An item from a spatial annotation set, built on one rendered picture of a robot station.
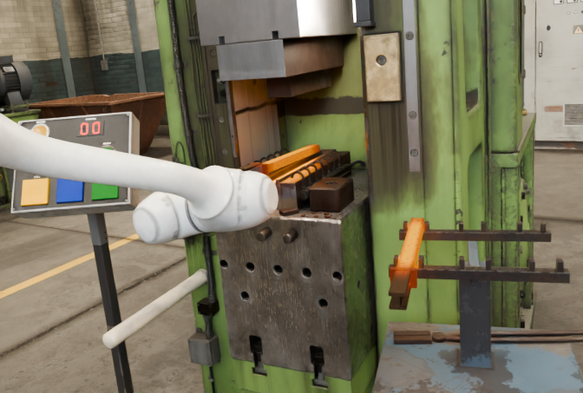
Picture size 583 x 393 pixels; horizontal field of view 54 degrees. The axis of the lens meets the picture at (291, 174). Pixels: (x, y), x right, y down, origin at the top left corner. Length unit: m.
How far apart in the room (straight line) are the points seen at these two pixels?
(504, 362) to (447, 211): 0.43
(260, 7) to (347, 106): 0.57
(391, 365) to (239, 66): 0.83
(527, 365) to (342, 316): 0.47
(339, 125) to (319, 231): 0.59
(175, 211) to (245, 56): 0.55
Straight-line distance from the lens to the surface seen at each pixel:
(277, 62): 1.48
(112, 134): 1.73
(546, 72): 6.66
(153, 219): 1.11
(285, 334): 1.63
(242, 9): 1.52
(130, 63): 10.60
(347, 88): 1.92
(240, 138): 1.77
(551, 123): 6.72
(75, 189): 1.70
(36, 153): 0.95
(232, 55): 1.54
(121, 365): 2.02
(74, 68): 11.14
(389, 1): 1.51
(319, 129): 1.98
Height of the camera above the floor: 1.35
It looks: 13 degrees down
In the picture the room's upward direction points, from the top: 5 degrees counter-clockwise
